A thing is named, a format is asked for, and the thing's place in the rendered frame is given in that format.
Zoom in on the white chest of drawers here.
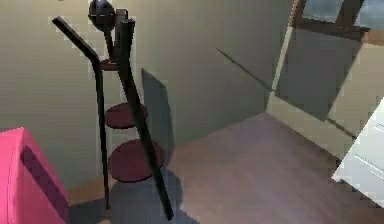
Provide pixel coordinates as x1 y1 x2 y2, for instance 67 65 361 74
331 97 384 208

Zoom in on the dark framed window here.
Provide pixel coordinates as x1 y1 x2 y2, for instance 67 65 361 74
290 0 384 42

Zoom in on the black stand with round shelves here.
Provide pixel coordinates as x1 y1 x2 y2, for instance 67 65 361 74
51 9 175 222

